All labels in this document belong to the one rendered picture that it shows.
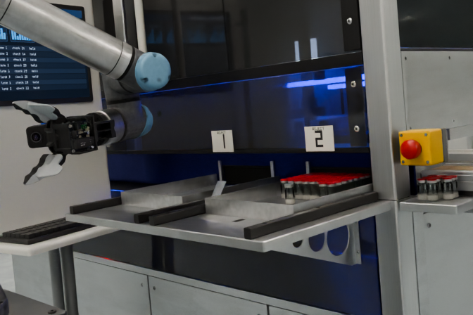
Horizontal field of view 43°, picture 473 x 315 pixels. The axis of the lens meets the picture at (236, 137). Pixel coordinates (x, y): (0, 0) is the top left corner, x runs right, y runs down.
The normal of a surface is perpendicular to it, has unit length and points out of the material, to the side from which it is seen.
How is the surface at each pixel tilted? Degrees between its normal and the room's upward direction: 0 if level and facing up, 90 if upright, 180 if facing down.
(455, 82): 90
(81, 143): 91
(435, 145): 90
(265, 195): 90
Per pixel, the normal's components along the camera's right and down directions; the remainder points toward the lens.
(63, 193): 0.81, -0.04
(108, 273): -0.72, 0.10
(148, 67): 0.58, 0.00
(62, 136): -0.47, 0.15
